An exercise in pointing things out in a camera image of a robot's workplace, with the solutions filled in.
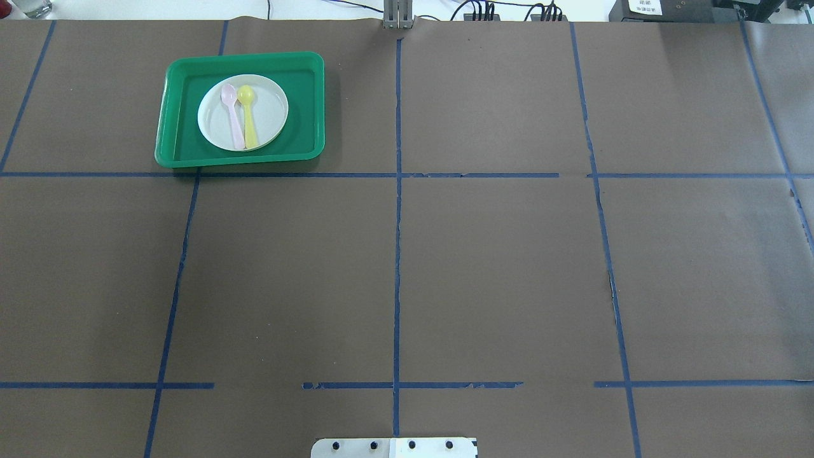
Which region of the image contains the white round plate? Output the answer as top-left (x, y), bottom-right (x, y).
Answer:
top-left (197, 74), bottom-right (289, 153)

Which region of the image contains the yellow plastic spoon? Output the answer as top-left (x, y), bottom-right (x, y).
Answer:
top-left (237, 85), bottom-right (259, 149)

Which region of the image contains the pink plastic spoon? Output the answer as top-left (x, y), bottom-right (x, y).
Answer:
top-left (221, 83), bottom-right (246, 150)

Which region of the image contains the green plastic tray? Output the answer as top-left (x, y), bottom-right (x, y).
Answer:
top-left (154, 52), bottom-right (326, 169)

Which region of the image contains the black device box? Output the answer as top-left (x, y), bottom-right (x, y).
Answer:
top-left (608, 1), bottom-right (739, 24)

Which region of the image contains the glass cup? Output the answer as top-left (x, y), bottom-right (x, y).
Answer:
top-left (10, 0), bottom-right (53, 18)

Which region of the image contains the grey metal bracket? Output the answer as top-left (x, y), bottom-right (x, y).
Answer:
top-left (383, 0), bottom-right (415, 29)

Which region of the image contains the metal base plate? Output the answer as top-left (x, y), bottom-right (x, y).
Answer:
top-left (310, 437), bottom-right (479, 457)

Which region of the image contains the black cable connector left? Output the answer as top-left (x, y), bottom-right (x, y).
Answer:
top-left (453, 1), bottom-right (499, 22)

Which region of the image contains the black cable connector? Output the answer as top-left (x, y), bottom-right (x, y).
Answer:
top-left (453, 1), bottom-right (499, 22)
top-left (524, 1), bottom-right (567, 22)

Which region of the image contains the black cable connector right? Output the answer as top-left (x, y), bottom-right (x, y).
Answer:
top-left (524, 1), bottom-right (567, 22)

